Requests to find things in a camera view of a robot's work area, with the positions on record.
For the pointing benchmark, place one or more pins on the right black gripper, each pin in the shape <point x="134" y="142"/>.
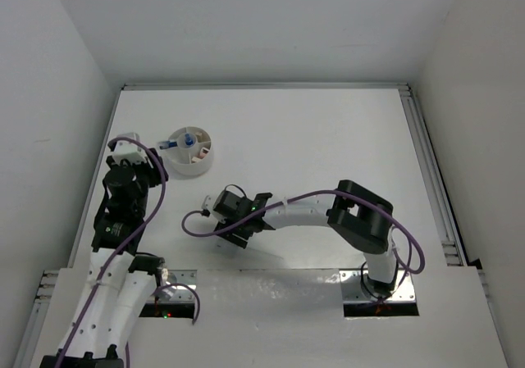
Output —
<point x="239" y="237"/>

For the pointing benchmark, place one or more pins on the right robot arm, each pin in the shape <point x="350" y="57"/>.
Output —
<point x="357" y="215"/>

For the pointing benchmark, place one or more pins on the aluminium frame rail left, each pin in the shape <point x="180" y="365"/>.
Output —
<point x="36" y="319"/>

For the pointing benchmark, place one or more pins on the small blue-capped glue bottle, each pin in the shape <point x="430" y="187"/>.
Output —
<point x="187" y="140"/>

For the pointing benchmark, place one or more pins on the aluminium frame rail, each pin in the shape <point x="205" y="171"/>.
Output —
<point x="448" y="229"/>
<point x="36" y="319"/>

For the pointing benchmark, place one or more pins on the white round compartment organizer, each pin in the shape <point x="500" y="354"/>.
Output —
<point x="179" y="158"/>

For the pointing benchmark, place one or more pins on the aluminium frame rail right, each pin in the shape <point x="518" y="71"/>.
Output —
<point x="448" y="229"/>

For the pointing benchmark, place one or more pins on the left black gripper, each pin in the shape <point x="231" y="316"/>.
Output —
<point x="152" y="170"/>

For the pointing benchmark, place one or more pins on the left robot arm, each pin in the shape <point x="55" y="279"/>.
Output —
<point x="119" y="280"/>

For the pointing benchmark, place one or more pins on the clear plastic ruler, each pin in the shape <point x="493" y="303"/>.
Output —
<point x="245" y="254"/>

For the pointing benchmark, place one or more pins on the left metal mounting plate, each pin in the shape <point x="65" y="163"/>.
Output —
<point x="176" y="300"/>

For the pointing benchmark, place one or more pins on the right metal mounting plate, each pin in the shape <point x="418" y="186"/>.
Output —
<point x="360" y="301"/>

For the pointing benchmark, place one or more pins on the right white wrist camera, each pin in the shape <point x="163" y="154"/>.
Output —
<point x="207" y="207"/>

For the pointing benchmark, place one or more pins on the clear blue pen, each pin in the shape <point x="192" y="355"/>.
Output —
<point x="167" y="144"/>

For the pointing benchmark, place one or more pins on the metal mounting plate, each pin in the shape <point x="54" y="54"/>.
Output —
<point x="176" y="300"/>
<point x="360" y="301"/>

